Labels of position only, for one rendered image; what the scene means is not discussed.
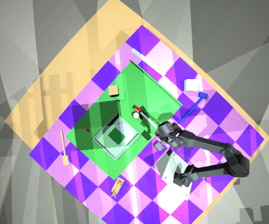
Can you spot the red putter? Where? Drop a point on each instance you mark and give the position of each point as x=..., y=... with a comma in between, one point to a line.
x=141, y=113

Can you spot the white ball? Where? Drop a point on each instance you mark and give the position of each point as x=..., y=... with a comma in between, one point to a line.
x=136, y=115

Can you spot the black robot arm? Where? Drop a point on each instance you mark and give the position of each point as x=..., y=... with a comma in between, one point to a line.
x=236, y=164

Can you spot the green putting mat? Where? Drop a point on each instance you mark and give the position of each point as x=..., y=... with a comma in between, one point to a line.
x=135, y=89

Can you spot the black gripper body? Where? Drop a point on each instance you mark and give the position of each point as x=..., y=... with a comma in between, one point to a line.
x=159, y=145

